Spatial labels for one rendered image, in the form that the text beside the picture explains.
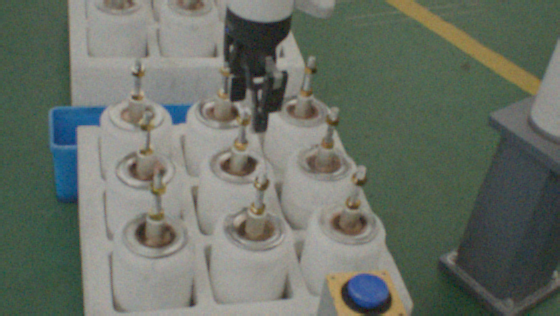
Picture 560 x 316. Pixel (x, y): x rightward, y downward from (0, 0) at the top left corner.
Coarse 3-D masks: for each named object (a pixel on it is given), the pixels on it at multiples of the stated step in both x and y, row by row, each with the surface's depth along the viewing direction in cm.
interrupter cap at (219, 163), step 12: (216, 156) 111; (228, 156) 111; (252, 156) 112; (216, 168) 109; (228, 168) 109; (252, 168) 110; (264, 168) 110; (228, 180) 107; (240, 180) 107; (252, 180) 108
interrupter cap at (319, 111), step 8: (288, 96) 124; (296, 96) 124; (288, 104) 122; (312, 104) 123; (320, 104) 123; (280, 112) 120; (288, 112) 121; (312, 112) 122; (320, 112) 122; (328, 112) 122; (288, 120) 119; (296, 120) 119; (304, 120) 120; (312, 120) 120; (320, 120) 120
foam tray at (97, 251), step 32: (96, 128) 124; (96, 160) 118; (96, 192) 113; (192, 192) 117; (96, 224) 108; (192, 224) 111; (96, 256) 104; (384, 256) 111; (96, 288) 100; (192, 288) 105; (288, 288) 106
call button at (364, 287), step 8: (352, 280) 86; (360, 280) 86; (368, 280) 86; (376, 280) 86; (352, 288) 85; (360, 288) 85; (368, 288) 85; (376, 288) 85; (384, 288) 85; (352, 296) 85; (360, 296) 84; (368, 296) 84; (376, 296) 84; (384, 296) 85; (360, 304) 85; (368, 304) 84; (376, 304) 84
